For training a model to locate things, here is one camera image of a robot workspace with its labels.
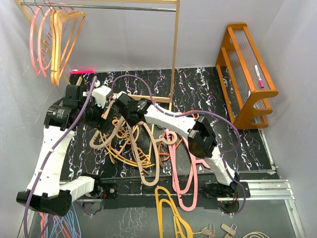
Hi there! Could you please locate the pink wavy wire hanger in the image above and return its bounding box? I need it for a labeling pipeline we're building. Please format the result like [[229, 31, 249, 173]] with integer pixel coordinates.
[[18, 0, 53, 78]]

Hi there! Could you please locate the pink curved wire hanger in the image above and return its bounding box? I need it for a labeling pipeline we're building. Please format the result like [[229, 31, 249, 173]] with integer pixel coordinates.
[[37, 2, 75, 78]]

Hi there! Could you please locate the wooden hanger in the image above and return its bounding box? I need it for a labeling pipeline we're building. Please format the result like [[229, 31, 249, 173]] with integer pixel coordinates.
[[50, 10, 77, 86], [51, 9, 87, 86]]

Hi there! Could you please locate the beige plastic hanger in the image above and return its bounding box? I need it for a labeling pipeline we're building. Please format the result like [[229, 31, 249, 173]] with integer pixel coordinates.
[[127, 122, 177, 186]]

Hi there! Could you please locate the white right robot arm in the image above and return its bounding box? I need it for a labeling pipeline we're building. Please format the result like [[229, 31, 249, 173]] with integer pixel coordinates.
[[114, 92, 239, 197]]

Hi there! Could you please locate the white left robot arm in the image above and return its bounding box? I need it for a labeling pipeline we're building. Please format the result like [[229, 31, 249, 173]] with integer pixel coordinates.
[[16, 80, 112, 216]]

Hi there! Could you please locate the pink tape strip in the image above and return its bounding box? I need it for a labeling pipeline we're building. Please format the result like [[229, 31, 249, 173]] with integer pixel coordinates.
[[70, 70, 95, 75]]

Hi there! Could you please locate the orange plastic curved hanger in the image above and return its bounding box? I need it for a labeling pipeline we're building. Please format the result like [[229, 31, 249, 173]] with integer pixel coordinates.
[[105, 122, 155, 169]]

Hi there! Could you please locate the pink flat plastic hanger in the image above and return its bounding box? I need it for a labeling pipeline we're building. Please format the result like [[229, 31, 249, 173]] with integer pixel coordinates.
[[164, 128, 211, 213]]

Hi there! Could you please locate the yellow plastic hanger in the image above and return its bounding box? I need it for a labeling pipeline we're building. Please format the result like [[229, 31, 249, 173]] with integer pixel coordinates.
[[155, 186, 194, 238]]

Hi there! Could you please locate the orange wooden shelf rack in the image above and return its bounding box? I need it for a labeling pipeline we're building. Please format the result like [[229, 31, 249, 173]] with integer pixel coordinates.
[[216, 23, 278, 129]]

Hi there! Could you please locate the beige clip left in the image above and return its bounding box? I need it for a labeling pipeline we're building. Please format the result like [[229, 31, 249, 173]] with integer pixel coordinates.
[[196, 224, 215, 238]]

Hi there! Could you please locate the beige clip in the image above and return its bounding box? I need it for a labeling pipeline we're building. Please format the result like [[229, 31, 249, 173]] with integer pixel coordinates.
[[221, 224, 237, 238], [196, 224, 215, 238]]

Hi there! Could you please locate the pink white marker pen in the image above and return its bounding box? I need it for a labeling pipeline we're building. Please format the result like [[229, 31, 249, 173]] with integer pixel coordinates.
[[254, 64, 264, 89]]

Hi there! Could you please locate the beige clip right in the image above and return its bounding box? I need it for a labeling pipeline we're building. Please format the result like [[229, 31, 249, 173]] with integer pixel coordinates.
[[221, 224, 237, 238]]

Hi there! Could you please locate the cream hanger bottom edge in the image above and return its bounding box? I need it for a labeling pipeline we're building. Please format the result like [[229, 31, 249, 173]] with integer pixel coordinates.
[[243, 232, 269, 238]]

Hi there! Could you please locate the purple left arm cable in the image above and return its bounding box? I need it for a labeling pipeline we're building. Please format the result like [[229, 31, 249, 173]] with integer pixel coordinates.
[[23, 75, 99, 238]]

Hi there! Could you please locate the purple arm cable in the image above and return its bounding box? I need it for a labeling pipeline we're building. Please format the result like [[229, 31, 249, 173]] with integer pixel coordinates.
[[23, 75, 99, 238], [110, 75, 247, 216]]

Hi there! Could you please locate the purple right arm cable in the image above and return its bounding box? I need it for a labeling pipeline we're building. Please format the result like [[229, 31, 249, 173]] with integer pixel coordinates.
[[110, 75, 247, 216]]

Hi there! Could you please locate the wooden garment rack frame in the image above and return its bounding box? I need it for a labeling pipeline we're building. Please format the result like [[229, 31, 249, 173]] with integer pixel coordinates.
[[15, 0, 181, 109]]

